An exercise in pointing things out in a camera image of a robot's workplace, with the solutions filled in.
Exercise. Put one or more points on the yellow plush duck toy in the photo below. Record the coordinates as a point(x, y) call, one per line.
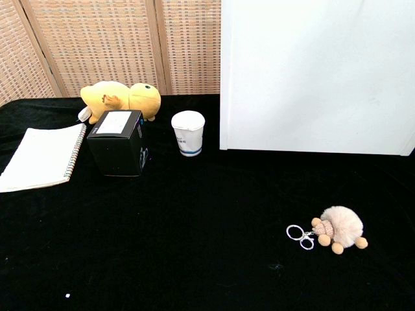
point(123, 98)

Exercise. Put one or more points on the white paper cup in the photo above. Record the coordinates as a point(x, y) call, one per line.
point(188, 136)

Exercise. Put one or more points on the black velvet table cloth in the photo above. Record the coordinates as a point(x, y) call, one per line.
point(194, 233)

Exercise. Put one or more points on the black cardboard box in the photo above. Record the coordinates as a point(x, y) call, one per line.
point(116, 149)

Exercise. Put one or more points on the white upright board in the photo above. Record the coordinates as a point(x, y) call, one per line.
point(311, 71)

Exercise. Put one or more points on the woven wooden folding screen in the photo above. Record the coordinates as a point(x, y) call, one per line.
point(97, 45)

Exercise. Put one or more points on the white spiral notebook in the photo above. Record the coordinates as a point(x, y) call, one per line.
point(39, 158)

